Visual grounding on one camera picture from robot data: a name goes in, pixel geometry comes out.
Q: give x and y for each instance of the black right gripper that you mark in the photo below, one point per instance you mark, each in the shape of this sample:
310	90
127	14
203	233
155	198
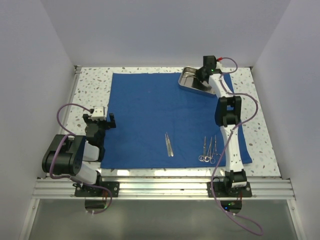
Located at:
198	74

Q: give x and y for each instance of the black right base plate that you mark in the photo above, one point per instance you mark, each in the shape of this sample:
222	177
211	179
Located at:
222	189

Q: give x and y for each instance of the silver surgical scissors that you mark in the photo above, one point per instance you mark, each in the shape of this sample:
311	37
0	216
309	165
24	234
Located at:
204	157

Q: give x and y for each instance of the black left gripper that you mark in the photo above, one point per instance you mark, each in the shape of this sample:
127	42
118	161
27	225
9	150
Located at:
108	124

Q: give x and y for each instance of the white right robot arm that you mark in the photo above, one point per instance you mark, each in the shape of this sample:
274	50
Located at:
228	118

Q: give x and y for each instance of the silver surgical forceps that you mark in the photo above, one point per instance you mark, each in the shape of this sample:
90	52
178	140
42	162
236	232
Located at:
215	149
209	156

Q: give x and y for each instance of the aluminium front rail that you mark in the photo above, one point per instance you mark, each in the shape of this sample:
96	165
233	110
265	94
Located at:
166	188

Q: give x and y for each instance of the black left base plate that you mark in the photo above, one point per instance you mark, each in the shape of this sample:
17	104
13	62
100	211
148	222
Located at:
87	191

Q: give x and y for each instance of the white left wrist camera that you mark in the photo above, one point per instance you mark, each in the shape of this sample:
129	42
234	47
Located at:
97	113

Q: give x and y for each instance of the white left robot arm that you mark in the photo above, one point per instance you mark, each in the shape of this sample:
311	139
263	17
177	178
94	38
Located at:
67	153

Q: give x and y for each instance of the aluminium left side rail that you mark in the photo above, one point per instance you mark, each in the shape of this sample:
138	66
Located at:
65	111

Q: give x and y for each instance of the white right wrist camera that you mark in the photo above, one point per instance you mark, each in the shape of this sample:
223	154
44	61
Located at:
219	64

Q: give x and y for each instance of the stainless steel instrument tray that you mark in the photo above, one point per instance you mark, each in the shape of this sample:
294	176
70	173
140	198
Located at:
188	81

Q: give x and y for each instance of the silver scalpel handle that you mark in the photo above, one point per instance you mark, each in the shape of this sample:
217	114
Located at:
167	146
170	146

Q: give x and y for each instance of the aluminium rail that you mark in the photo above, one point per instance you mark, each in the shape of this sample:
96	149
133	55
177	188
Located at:
65	111
166	188

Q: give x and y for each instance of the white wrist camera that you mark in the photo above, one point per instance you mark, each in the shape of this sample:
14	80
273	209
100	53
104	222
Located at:
219	64
97	113

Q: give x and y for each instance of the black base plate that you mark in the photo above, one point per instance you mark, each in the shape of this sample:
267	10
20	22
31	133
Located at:
222	189
87	191

